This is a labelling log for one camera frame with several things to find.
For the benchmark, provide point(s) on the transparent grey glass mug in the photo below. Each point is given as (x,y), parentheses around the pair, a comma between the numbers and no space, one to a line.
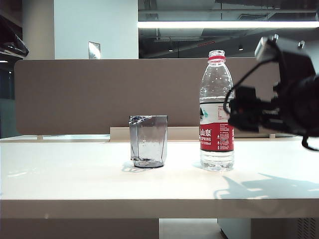
(149,139)

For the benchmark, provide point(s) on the black ceiling spot lamp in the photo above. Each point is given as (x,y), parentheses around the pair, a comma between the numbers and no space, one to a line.
(240,47)

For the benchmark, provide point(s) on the clear water bottle red label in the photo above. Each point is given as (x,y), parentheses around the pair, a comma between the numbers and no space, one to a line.
(216,139)

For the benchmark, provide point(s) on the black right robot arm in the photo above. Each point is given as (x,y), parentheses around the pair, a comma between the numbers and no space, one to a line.
(307,107)

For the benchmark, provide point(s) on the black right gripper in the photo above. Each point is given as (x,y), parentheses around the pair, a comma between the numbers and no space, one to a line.
(281,112)

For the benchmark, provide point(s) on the long ceiling light strip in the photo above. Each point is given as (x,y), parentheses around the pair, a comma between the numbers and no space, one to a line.
(224,24)

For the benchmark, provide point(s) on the brown desk partition panel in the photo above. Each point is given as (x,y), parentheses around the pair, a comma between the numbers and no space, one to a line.
(99,94)

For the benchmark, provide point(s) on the silver wall plate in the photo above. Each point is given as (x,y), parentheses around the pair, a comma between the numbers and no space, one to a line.
(94,51)

